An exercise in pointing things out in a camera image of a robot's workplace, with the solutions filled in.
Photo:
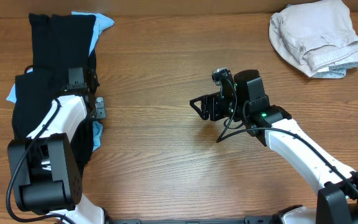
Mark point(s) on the folded beige trousers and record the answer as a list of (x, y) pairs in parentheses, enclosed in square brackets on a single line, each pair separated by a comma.
[(316, 38)]

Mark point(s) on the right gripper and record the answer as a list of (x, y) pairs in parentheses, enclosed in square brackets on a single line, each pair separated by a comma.
[(213, 106)]

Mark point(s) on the black t-shirt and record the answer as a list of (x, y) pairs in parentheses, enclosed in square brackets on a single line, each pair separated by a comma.
[(51, 62)]

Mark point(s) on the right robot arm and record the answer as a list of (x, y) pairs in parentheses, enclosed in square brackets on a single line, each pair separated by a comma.
[(242, 99)]

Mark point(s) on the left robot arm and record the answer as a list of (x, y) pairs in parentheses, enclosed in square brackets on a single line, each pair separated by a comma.
[(45, 178)]

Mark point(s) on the light blue shirt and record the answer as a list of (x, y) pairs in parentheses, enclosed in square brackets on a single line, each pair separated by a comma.
[(99, 23)]

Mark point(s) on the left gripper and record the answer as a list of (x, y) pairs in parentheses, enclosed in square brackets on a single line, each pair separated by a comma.
[(76, 83)]

